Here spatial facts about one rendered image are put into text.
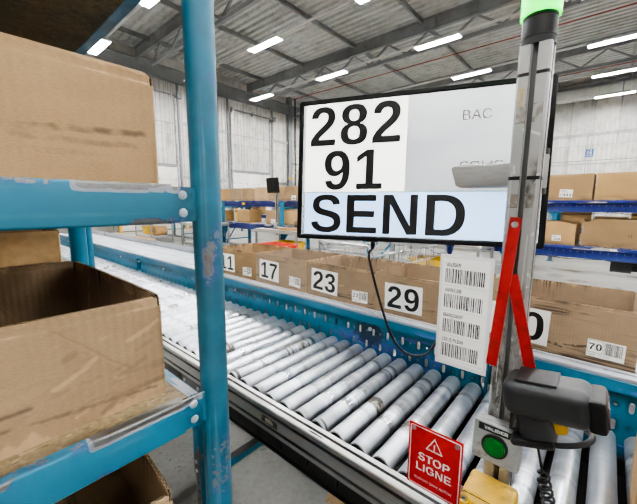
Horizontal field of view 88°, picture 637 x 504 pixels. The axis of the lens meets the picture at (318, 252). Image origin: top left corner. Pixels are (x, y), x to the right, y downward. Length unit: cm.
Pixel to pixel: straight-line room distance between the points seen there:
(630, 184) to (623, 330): 457
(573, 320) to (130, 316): 112
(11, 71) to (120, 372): 25
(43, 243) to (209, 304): 102
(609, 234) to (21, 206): 543
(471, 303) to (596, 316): 64
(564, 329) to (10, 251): 163
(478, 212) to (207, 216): 51
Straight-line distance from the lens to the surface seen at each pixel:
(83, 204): 29
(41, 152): 32
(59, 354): 35
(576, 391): 57
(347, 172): 73
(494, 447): 66
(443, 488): 78
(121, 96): 34
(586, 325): 122
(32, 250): 132
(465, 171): 70
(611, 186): 570
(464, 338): 63
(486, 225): 70
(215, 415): 39
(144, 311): 36
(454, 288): 61
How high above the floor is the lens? 133
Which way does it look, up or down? 8 degrees down
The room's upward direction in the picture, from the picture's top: straight up
